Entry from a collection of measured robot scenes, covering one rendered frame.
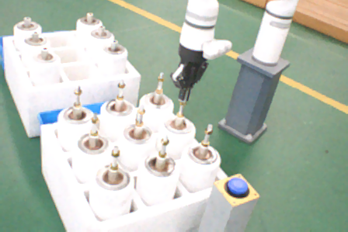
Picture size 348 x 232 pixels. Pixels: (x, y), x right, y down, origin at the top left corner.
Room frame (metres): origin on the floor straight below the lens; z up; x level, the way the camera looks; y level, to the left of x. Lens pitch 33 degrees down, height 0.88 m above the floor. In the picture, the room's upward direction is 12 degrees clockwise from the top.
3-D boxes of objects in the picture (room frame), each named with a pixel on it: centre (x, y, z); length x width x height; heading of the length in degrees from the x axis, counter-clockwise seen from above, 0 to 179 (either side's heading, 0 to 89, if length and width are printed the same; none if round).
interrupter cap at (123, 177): (0.62, 0.10, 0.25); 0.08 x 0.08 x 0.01
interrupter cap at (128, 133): (0.79, 0.07, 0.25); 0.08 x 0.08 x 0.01
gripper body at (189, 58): (0.86, -0.02, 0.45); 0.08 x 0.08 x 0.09
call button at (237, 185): (0.60, -0.16, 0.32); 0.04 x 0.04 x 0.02
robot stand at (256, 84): (1.27, -0.28, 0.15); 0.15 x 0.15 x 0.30; 59
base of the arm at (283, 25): (1.27, -0.28, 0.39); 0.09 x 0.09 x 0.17; 59
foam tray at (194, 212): (0.79, 0.07, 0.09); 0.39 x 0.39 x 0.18; 36
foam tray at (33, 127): (1.23, 0.40, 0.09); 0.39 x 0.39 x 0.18; 37
